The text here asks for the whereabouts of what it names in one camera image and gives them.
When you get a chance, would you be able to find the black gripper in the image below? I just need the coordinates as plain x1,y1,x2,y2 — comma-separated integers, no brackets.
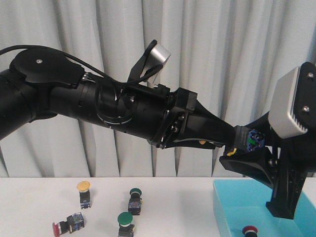
219,62,316,219
148,84,247,150

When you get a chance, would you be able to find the yellow push button front edge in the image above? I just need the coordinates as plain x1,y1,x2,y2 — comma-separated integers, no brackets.
226,127,266,157

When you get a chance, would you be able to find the red push button carried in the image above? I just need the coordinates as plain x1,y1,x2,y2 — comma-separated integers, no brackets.
242,225,258,237

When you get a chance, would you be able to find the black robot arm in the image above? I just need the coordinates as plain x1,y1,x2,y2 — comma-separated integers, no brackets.
0,45,247,149

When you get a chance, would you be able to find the light blue plastic box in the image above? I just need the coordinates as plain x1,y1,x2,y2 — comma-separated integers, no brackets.
213,179,316,237

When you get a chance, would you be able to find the grey pleated curtain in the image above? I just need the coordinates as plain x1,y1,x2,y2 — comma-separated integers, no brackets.
0,0,316,177

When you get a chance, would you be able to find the green push button rear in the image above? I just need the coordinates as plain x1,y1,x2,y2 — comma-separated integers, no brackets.
128,188,142,215

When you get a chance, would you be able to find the green push button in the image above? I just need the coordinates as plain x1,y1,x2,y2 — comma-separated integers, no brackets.
128,188,142,215
117,212,135,237

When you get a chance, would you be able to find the green push button front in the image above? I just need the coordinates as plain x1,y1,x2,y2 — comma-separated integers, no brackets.
117,212,135,237

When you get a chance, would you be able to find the yellow push button upright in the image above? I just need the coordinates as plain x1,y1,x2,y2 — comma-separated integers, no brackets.
77,181,91,209

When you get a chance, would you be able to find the red push button lying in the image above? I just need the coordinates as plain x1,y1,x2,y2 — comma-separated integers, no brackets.
52,212,84,237

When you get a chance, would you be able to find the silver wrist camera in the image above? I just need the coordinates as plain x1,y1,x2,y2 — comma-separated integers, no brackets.
141,41,171,88
268,67,308,139

